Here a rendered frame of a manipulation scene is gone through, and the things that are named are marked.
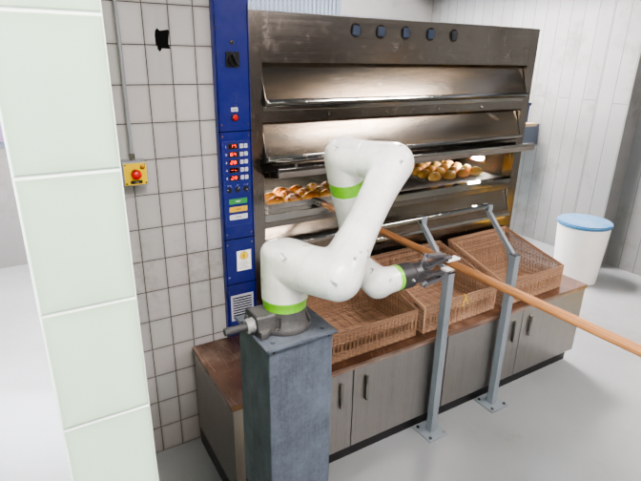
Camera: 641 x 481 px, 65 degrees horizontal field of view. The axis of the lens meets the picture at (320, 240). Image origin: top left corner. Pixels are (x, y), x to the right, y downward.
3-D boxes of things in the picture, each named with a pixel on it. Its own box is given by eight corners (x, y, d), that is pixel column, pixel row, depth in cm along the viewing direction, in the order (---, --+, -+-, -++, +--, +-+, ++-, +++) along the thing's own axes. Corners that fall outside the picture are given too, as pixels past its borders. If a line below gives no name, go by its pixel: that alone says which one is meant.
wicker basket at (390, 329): (277, 322, 268) (276, 275, 258) (361, 299, 295) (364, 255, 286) (324, 368, 229) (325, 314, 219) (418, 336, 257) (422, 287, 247)
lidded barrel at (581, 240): (611, 282, 463) (626, 224, 443) (575, 291, 445) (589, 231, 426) (570, 264, 503) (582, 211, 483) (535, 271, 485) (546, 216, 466)
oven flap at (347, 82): (264, 106, 228) (257, 62, 227) (522, 97, 316) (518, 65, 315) (268, 103, 224) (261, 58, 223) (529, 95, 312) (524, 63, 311)
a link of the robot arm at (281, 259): (299, 322, 131) (299, 255, 125) (252, 307, 139) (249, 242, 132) (323, 303, 142) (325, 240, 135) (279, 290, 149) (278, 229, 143)
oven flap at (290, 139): (265, 162, 237) (258, 120, 236) (516, 138, 325) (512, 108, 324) (269, 160, 233) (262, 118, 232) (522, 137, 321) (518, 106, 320)
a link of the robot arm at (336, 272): (343, 290, 118) (417, 134, 142) (286, 275, 126) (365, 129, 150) (356, 316, 128) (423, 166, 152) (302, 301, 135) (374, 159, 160)
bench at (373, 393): (197, 438, 266) (190, 343, 247) (505, 325, 385) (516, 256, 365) (237, 516, 221) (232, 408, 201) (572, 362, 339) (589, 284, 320)
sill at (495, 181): (259, 219, 253) (259, 212, 251) (502, 181, 341) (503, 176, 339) (265, 222, 248) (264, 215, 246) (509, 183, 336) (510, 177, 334)
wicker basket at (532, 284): (441, 278, 326) (445, 238, 316) (499, 261, 354) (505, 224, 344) (502, 308, 287) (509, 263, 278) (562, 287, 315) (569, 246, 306)
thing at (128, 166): (120, 183, 207) (117, 159, 203) (145, 181, 212) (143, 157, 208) (124, 187, 201) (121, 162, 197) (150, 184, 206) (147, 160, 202)
